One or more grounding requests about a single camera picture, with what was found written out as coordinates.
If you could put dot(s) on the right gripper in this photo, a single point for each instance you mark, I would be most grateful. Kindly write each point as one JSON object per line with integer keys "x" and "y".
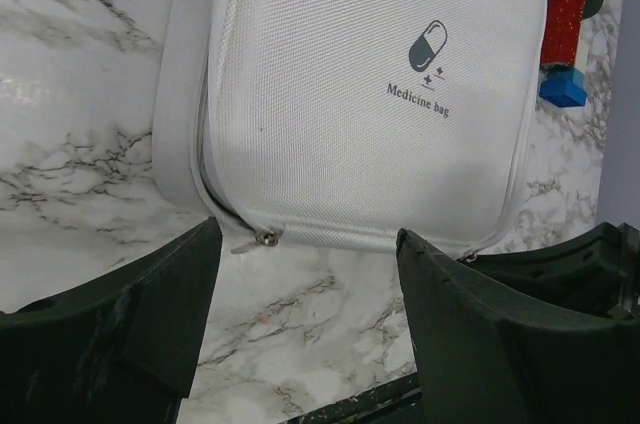
{"x": 543, "y": 336}

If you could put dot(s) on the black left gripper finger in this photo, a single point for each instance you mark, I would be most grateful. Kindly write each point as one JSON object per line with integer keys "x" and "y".
{"x": 121, "y": 348}

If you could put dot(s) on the grey medicine kit case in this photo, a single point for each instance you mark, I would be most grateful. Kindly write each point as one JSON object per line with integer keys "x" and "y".
{"x": 340, "y": 122}

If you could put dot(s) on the blue toy brick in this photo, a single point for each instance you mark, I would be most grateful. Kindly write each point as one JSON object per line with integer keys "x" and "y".
{"x": 565, "y": 88}

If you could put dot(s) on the red toy microphone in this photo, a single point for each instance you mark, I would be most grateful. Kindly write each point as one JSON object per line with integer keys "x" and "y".
{"x": 562, "y": 33}

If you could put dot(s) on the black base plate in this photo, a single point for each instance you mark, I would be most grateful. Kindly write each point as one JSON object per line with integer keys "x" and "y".
{"x": 396, "y": 402}

